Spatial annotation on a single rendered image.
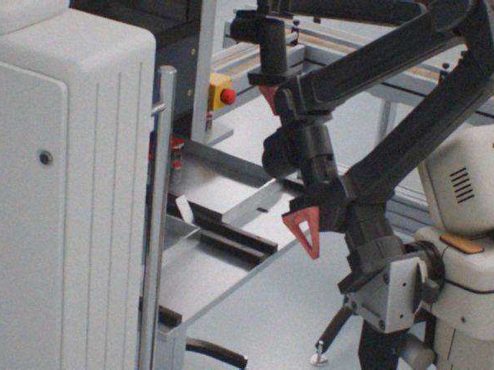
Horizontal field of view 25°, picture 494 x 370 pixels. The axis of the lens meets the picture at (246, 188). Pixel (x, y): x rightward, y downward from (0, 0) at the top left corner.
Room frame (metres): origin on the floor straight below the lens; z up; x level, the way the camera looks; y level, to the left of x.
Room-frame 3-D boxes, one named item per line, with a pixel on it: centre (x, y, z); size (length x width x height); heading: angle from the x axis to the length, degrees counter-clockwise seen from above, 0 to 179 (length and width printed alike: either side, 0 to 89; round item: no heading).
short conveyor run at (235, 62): (2.81, 0.09, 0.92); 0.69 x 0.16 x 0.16; 151
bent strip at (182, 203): (1.99, 0.08, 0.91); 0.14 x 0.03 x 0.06; 60
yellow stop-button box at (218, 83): (2.49, 0.11, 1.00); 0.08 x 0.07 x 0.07; 61
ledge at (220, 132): (2.53, 0.14, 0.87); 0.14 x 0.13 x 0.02; 61
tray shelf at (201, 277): (2.03, 0.15, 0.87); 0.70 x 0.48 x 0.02; 151
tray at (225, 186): (2.22, 0.13, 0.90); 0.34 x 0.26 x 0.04; 61
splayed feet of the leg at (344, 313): (3.02, -0.39, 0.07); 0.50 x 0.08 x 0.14; 151
